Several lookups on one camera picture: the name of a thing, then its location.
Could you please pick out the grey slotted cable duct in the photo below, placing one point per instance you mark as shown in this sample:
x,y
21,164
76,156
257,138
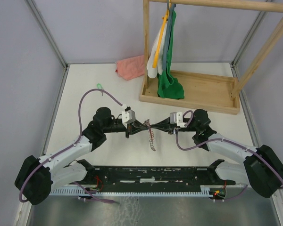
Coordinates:
x,y
198,191

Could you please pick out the pink cloth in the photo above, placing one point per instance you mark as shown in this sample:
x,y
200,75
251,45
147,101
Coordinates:
x,y
130,68

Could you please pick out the yellow clothes hanger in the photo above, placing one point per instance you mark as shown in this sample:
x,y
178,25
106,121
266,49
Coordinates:
x,y
158,45

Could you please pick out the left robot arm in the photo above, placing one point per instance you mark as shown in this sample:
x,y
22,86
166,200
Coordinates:
x,y
39,176

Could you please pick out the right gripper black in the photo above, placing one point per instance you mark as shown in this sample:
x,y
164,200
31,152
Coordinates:
x,y
165,126

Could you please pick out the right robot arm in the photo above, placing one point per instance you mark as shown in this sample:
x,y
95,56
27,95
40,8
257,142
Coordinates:
x,y
258,167

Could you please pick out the wooden clothes rack tray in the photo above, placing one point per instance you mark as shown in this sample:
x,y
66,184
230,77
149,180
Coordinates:
x,y
211,92

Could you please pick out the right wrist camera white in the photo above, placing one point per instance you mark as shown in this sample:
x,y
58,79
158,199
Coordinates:
x,y
176,118

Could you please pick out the grey clothes hanger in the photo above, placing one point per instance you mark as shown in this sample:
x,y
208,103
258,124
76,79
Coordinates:
x,y
167,36

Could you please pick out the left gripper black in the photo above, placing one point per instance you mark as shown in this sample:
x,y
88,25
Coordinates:
x,y
134,128

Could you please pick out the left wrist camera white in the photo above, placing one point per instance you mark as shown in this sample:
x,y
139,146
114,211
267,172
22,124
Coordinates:
x,y
127,115

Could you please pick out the key with green tag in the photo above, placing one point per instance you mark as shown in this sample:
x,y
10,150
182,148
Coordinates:
x,y
100,87

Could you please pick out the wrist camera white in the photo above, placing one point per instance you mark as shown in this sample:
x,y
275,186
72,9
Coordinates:
x,y
176,118
127,115

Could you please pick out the green hanging garment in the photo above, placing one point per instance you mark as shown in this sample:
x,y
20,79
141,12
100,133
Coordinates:
x,y
168,85

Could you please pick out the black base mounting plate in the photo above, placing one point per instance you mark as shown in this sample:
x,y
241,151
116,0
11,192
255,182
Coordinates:
x,y
146,178

